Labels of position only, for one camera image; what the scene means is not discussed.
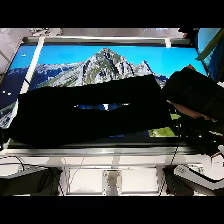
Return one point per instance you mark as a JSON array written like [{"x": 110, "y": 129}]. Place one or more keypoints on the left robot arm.
[{"x": 30, "y": 183}]

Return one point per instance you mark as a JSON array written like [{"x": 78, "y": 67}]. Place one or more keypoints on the brown garment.
[{"x": 190, "y": 111}]

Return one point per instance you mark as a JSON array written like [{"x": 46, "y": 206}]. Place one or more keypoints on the silver frame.
[{"x": 90, "y": 152}]

